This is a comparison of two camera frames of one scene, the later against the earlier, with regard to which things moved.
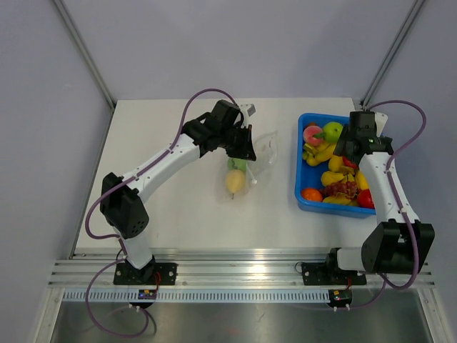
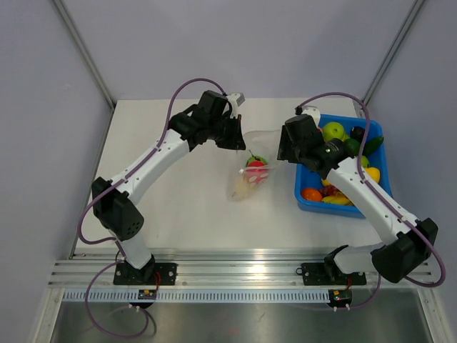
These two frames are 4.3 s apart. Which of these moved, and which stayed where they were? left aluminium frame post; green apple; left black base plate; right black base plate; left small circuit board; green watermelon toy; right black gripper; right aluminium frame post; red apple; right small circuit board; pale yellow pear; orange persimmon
Moved: right black gripper; pale yellow pear; red apple; green watermelon toy
Stayed: left black base plate; orange persimmon; right aluminium frame post; right black base plate; green apple; right small circuit board; left aluminium frame post; left small circuit board
